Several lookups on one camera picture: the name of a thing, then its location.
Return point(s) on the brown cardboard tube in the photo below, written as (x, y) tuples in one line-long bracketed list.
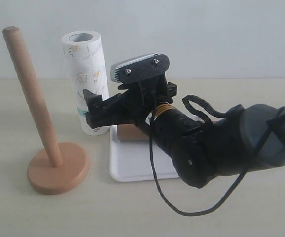
[(129, 132)]

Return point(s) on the wooden paper towel holder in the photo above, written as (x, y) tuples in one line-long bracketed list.
[(58, 167)]

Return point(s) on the patterned white paper towel roll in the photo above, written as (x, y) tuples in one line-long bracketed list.
[(86, 68)]

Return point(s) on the white rectangular tray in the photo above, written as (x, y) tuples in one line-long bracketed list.
[(129, 161)]

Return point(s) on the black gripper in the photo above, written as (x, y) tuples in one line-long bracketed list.
[(128, 107)]

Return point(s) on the wrist camera with black plate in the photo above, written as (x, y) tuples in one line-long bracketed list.
[(139, 68)]

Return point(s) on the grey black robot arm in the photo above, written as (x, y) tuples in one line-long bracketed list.
[(216, 144)]

